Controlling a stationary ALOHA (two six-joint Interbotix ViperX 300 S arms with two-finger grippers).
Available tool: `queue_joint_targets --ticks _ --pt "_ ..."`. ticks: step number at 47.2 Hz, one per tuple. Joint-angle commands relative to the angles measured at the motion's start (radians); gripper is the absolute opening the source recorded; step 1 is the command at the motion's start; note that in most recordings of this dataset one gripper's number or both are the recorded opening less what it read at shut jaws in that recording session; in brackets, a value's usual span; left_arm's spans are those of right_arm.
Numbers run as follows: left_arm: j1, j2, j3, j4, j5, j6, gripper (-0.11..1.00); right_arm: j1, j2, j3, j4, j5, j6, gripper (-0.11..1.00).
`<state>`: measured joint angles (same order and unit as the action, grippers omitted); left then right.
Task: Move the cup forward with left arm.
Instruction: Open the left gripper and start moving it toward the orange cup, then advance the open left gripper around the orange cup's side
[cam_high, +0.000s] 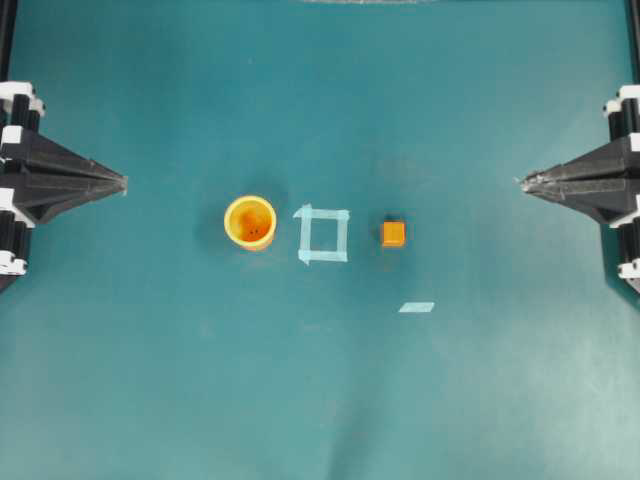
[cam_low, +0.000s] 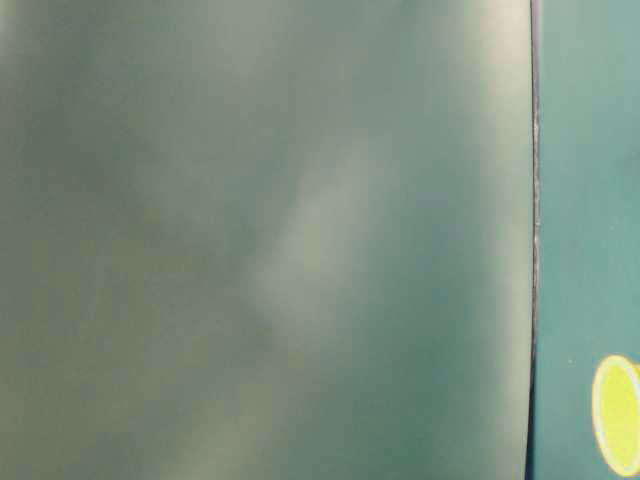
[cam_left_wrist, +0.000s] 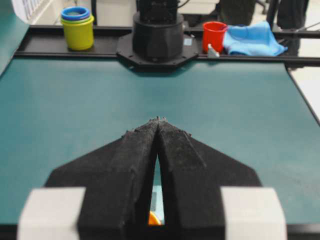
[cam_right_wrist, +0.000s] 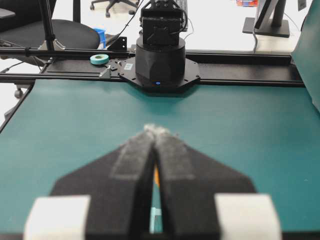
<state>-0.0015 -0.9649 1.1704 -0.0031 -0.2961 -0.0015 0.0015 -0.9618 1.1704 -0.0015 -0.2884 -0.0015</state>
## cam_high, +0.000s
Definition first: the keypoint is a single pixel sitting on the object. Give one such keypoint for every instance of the orange cube block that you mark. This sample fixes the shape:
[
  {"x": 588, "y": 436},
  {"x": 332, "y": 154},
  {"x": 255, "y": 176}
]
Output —
[{"x": 393, "y": 232}]

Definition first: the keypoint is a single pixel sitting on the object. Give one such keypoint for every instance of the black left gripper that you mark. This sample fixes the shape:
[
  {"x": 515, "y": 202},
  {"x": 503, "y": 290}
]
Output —
[{"x": 26, "y": 203}]

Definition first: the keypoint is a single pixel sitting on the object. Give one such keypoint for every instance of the black frame rail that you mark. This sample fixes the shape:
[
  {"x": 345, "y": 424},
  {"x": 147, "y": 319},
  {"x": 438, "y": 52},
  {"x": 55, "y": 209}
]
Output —
[
  {"x": 8, "y": 13},
  {"x": 632, "y": 20}
]

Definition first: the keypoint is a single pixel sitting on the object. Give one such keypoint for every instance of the black left frame rail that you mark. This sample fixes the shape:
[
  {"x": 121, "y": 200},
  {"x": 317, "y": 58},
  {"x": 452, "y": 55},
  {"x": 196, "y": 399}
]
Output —
[{"x": 8, "y": 13}]

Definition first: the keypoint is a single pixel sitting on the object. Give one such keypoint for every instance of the yellow orange plastic cup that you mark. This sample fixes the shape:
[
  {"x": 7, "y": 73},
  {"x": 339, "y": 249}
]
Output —
[{"x": 250, "y": 222}]

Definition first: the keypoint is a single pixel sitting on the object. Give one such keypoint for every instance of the black right frame rail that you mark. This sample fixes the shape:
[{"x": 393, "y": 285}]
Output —
[{"x": 632, "y": 20}]

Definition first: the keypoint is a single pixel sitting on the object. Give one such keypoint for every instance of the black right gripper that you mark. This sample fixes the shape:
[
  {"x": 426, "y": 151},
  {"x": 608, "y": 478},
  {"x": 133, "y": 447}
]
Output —
[{"x": 604, "y": 183}]

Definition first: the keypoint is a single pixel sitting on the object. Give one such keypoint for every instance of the light blue tape strip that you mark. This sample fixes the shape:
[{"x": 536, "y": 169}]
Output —
[{"x": 416, "y": 307}]

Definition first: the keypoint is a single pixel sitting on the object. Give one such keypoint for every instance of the light blue tape square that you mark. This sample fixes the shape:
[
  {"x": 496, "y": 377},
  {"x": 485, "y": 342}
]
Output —
[{"x": 323, "y": 234}]

